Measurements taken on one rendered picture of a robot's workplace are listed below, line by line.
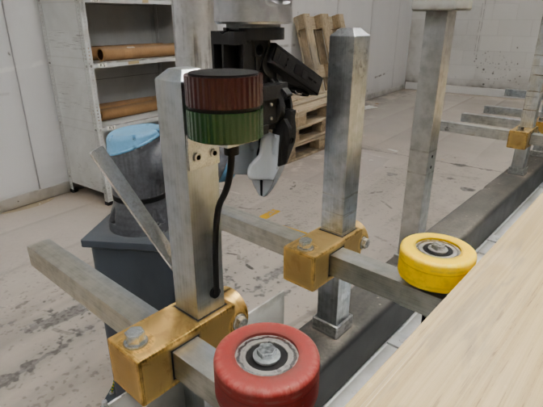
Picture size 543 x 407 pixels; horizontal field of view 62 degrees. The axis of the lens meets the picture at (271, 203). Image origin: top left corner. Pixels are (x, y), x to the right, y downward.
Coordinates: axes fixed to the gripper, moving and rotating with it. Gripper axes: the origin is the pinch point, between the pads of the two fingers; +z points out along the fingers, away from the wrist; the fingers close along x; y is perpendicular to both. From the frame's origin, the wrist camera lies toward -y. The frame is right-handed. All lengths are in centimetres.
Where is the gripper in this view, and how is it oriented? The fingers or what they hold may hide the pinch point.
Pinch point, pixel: (266, 185)
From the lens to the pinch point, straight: 61.6
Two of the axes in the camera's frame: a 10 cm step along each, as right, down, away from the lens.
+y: -6.6, 2.8, -6.9
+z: 0.0, 9.3, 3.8
